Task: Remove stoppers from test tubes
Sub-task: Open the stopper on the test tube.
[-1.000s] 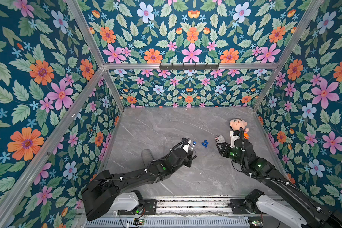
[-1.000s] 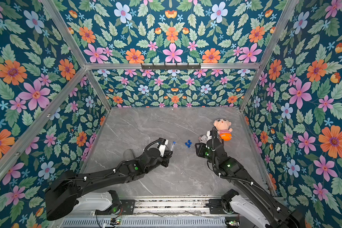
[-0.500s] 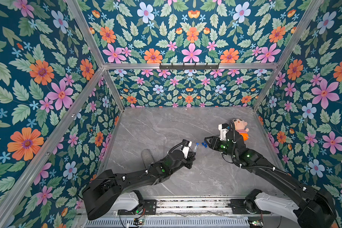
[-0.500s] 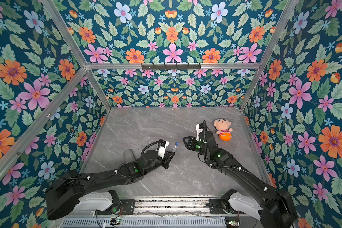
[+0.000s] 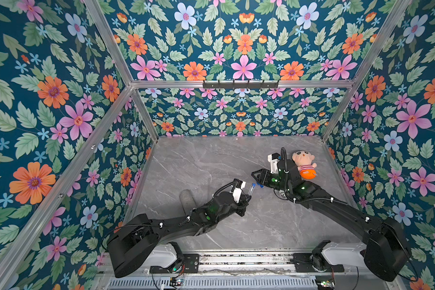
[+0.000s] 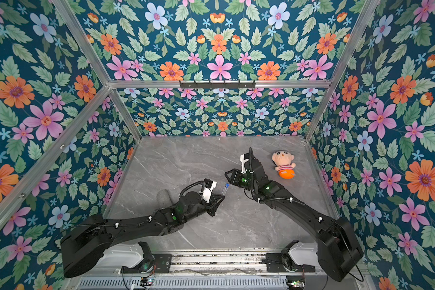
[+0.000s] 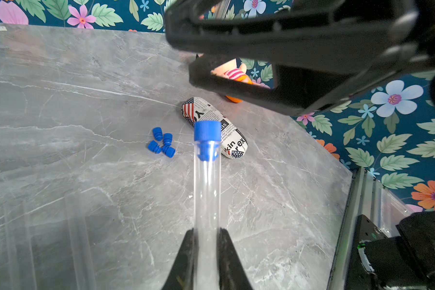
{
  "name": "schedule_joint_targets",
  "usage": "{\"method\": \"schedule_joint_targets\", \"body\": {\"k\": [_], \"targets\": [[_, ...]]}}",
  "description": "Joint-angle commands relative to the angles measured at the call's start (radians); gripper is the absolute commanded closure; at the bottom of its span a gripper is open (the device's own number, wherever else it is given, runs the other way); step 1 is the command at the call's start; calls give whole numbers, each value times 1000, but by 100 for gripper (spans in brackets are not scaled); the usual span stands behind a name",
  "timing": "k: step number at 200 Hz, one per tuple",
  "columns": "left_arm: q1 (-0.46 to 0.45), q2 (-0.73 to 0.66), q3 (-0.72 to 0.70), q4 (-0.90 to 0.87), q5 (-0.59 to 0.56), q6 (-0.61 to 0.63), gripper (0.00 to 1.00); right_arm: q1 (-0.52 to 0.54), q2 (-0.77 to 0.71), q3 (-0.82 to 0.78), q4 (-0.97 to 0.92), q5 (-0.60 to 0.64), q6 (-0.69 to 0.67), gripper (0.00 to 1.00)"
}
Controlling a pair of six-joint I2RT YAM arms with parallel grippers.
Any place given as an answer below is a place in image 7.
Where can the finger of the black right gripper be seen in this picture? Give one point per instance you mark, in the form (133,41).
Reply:
(297,91)
(343,37)

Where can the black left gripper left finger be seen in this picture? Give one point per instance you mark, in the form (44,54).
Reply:
(181,274)

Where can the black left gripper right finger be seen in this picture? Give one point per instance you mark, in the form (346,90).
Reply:
(232,275)

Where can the clear test tube blue stopper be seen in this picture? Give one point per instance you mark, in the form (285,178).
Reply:
(81,253)
(207,187)

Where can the blue stopper of tube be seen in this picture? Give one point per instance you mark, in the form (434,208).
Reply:
(157,134)

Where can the plush doll orange pants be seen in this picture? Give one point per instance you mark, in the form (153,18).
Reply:
(232,71)

